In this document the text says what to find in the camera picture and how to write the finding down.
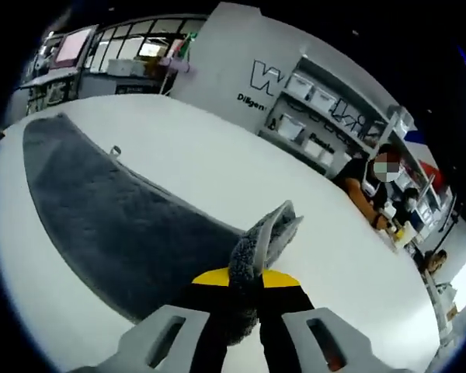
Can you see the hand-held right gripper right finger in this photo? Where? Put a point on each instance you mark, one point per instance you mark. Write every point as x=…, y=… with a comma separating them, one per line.
x=334, y=338

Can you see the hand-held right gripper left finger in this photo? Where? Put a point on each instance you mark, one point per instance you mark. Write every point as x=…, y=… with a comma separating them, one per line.
x=159, y=338

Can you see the grey towel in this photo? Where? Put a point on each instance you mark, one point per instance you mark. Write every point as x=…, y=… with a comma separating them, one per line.
x=101, y=217

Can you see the grey metal shelf rack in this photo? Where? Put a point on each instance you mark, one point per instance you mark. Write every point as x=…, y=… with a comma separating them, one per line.
x=353, y=112

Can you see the set of white storage bins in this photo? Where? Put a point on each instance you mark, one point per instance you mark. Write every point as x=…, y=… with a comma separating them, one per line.
x=299, y=85

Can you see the grey counter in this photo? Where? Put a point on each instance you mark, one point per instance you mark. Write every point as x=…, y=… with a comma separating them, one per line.
x=120, y=83

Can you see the purple rolled mat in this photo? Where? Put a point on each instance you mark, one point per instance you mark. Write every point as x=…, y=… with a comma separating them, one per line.
x=178, y=66

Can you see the white lidded storage box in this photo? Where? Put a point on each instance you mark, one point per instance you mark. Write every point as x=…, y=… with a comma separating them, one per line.
x=120, y=67

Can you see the white monitor desk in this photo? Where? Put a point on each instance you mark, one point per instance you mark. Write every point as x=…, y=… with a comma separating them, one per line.
x=50, y=77

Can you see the green and red flag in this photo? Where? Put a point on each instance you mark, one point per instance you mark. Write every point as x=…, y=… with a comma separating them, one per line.
x=189, y=44

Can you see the pink screen monitor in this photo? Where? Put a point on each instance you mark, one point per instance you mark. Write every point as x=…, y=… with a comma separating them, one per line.
x=71, y=50

